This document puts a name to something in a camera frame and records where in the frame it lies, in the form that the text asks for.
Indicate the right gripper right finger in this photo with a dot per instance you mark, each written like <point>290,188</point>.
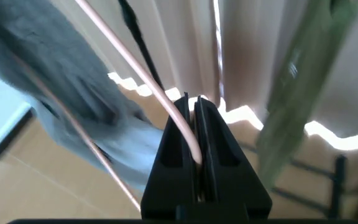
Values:
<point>232,180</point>

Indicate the pink clothes hanger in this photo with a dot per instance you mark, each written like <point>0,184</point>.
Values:
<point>154,87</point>

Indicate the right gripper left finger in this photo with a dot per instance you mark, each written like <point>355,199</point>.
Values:
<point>169,180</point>

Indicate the green printed t-shirt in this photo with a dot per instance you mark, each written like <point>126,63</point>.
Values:
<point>297,93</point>

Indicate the pale grey shorts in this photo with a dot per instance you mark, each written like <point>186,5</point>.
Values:
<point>73,93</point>

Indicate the black clothes rack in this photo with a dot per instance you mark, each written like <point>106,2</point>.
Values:
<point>135,31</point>

